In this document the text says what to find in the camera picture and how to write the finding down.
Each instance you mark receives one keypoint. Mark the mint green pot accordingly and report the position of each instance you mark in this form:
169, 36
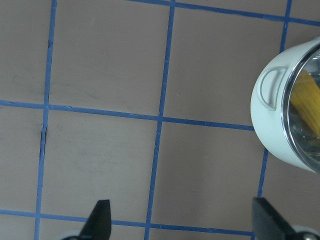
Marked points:
276, 122

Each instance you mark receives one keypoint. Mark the yellow corn cob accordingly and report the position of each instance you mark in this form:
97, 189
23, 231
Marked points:
305, 98

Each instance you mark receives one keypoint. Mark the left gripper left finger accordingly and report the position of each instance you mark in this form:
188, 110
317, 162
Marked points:
99, 224

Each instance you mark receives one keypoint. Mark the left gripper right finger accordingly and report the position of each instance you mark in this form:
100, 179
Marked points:
268, 224

